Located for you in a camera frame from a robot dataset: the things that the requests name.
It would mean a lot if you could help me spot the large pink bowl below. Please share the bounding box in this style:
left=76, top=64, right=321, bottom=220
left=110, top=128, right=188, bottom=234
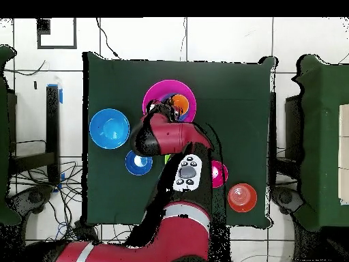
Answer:
left=142, top=79, right=197, bottom=123

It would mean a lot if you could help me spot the orange cup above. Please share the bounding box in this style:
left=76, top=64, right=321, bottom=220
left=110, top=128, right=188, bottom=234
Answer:
left=168, top=93, right=190, bottom=116

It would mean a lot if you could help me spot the small light blue bowl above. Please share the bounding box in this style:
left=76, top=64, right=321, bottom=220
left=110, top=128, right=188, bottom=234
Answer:
left=160, top=92, right=192, bottom=123

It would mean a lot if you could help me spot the large light blue bowl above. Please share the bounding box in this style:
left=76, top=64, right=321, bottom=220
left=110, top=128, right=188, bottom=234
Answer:
left=89, top=108, right=131, bottom=150

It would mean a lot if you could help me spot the dark blue bowl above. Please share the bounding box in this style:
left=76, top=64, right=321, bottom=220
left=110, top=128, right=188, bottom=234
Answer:
left=125, top=149, right=153, bottom=176

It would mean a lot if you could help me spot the dark green tablecloth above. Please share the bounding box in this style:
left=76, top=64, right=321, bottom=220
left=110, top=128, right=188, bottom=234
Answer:
left=82, top=51, right=277, bottom=229

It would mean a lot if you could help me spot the small pink bowl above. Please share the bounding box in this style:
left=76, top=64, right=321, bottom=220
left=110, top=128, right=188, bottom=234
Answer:
left=211, top=160, right=229, bottom=189

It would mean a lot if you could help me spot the black stand with blue tape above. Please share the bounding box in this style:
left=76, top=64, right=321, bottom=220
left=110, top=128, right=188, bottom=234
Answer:
left=7, top=83, right=64, bottom=193

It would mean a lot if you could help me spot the orange bowl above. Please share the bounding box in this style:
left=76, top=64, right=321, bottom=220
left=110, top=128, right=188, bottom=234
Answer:
left=227, top=183, right=258, bottom=214

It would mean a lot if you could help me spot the green cloth covered side table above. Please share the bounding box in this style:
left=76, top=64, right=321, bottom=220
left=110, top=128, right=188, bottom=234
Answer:
left=0, top=44, right=22, bottom=227
left=291, top=54, right=349, bottom=231

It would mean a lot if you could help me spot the black floor cable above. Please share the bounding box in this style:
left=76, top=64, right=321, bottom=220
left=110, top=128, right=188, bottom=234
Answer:
left=95, top=18, right=122, bottom=59

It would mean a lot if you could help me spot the tangle of black cables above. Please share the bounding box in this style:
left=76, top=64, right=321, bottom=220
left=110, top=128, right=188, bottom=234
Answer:
left=10, top=160, right=132, bottom=242

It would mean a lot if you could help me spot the black pedestal foot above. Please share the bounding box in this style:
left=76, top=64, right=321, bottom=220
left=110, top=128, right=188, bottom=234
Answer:
left=6, top=185, right=54, bottom=216
left=271, top=185, right=305, bottom=215

